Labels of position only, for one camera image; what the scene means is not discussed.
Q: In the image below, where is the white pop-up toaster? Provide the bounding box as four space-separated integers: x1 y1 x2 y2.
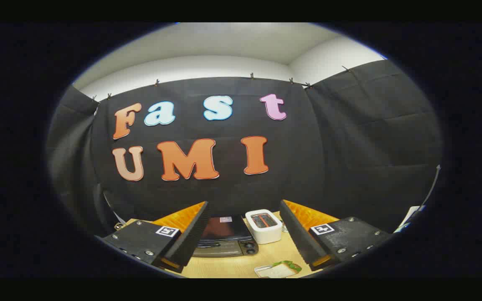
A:
245 209 283 245

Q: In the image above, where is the black toaster oven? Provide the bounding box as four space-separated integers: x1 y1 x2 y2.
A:
193 215 259 258

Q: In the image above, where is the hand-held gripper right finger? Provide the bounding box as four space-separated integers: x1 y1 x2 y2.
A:
279 199 392 271

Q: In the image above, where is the row of small backdrop clips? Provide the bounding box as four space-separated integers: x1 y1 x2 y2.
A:
92 65 352 103

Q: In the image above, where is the lettuce sandwich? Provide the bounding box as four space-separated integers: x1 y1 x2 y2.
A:
271 260 303 276

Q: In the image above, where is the white rectangular plate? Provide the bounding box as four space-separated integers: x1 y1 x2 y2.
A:
254 263 303 278

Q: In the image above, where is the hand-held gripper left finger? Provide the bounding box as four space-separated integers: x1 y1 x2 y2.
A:
95 201 210 274

